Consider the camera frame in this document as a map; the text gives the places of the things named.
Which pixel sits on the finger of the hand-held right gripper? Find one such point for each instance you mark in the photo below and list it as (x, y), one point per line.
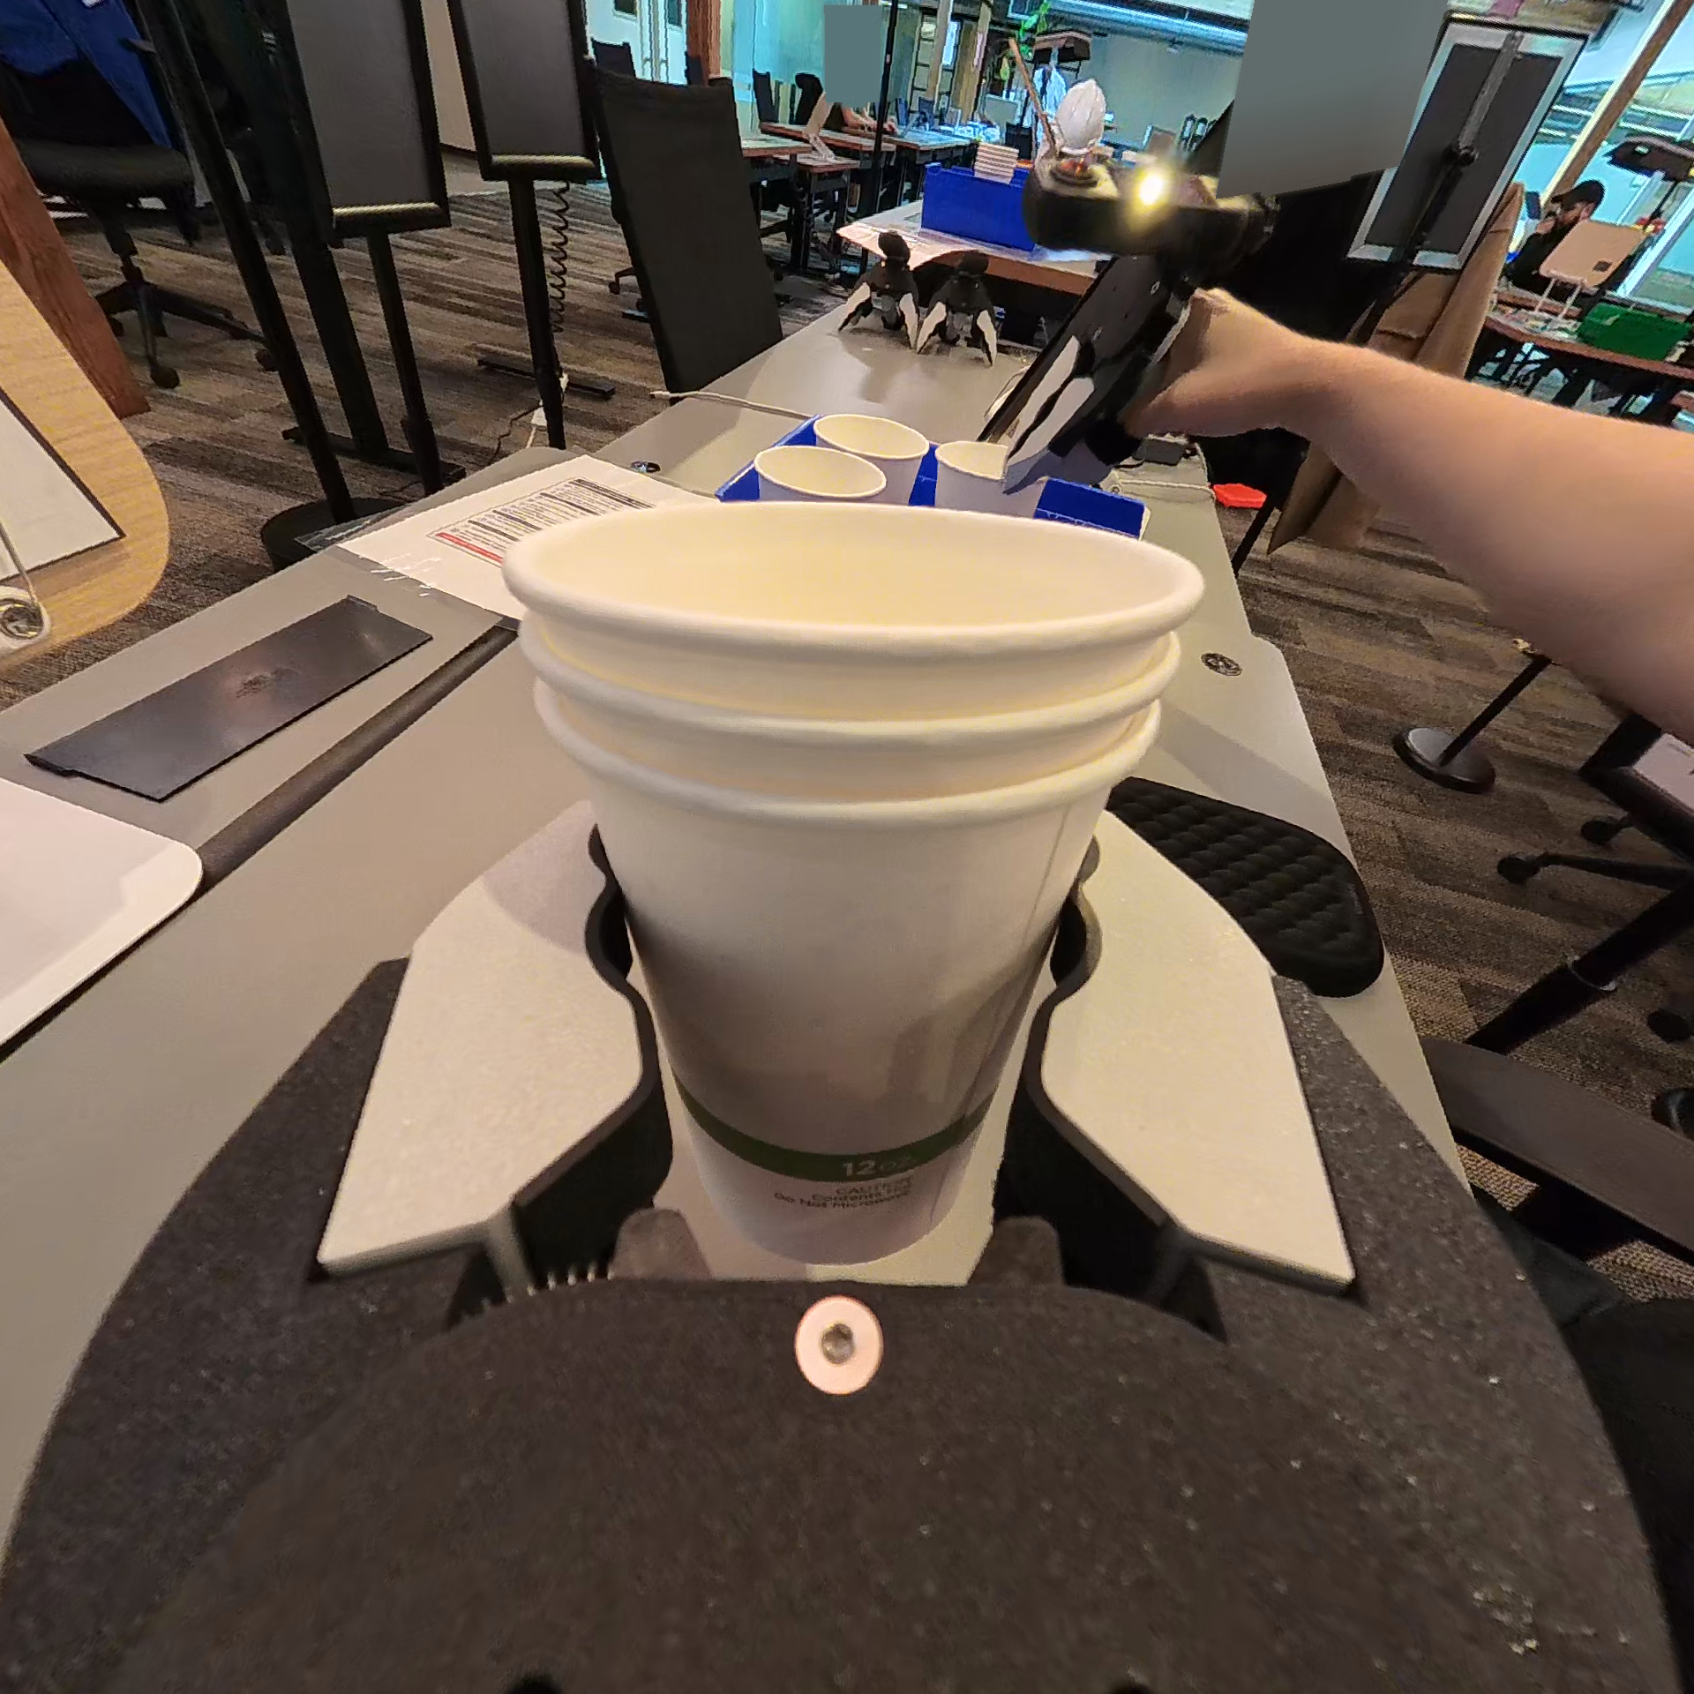
(1025, 412)
(1078, 444)

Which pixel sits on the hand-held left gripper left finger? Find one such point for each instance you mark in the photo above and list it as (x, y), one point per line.
(491, 1085)

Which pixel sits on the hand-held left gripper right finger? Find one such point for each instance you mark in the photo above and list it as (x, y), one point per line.
(1189, 1085)

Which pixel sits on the blue plastic bin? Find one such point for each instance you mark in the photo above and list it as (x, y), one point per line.
(1092, 513)
(974, 211)

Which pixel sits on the white paper cup green stripe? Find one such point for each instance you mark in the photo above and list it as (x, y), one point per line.
(875, 453)
(974, 473)
(845, 750)
(845, 583)
(819, 475)
(845, 955)

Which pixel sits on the person's right forearm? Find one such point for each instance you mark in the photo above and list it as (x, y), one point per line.
(1521, 502)

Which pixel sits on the person's right hand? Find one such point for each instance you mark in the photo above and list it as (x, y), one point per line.
(1243, 374)

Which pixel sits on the idle black hand-held gripper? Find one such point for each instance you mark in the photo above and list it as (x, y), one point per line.
(962, 304)
(891, 285)

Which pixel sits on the small red object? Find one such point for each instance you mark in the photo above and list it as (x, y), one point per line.
(1239, 495)

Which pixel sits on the black quilted wrist pad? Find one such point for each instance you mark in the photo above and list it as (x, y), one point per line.
(1258, 874)

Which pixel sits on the tan jacket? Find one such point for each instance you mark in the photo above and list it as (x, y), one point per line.
(1447, 304)

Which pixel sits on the dark chair armrest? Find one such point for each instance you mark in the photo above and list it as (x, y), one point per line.
(1559, 1137)

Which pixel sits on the black framed board stand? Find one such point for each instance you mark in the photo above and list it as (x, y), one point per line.
(1469, 145)
(362, 103)
(528, 82)

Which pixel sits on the black high-back chair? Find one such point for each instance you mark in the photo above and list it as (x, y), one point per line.
(688, 226)

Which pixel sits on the black round-base floor stand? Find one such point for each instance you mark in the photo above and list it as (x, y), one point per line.
(1443, 758)

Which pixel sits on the black chair base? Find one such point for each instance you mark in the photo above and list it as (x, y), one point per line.
(1587, 869)

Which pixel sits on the black desk strip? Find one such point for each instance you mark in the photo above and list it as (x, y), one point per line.
(235, 693)

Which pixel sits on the printed sheet in plastic sleeve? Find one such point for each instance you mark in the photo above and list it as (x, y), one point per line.
(528, 529)

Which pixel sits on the green plastic bin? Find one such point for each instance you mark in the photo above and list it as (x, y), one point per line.
(1637, 333)

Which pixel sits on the printed instruction sheet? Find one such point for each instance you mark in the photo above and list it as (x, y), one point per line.
(40, 502)

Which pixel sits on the black office chair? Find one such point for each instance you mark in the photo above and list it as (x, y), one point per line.
(122, 172)

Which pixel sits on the blue jacket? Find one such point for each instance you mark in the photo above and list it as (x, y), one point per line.
(65, 52)

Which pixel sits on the wooden post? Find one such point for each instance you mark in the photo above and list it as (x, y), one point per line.
(54, 264)

